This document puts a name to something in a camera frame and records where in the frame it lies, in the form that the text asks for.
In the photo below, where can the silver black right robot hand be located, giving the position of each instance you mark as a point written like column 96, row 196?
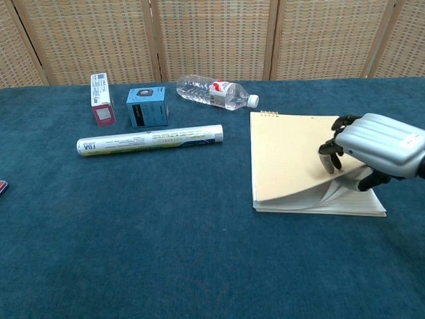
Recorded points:
column 378, row 146

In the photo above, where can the blue cube box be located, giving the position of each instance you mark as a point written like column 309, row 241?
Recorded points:
column 147, row 108

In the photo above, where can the woven bamboo folding screen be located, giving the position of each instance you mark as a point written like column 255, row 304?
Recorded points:
column 212, row 36

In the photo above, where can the blue felt table mat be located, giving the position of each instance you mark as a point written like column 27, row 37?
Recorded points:
column 166, row 216

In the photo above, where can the cream spiral notebook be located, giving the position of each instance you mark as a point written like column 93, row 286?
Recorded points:
column 305, row 169

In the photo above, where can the white cylindrical tube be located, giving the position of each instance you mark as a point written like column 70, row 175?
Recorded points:
column 149, row 139

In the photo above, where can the clear plastic water bottle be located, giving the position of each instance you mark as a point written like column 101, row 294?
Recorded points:
column 217, row 91

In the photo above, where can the white maroon carton box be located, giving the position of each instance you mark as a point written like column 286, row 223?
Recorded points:
column 102, row 99

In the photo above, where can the red stamp pad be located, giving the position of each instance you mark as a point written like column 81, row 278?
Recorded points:
column 2, row 188

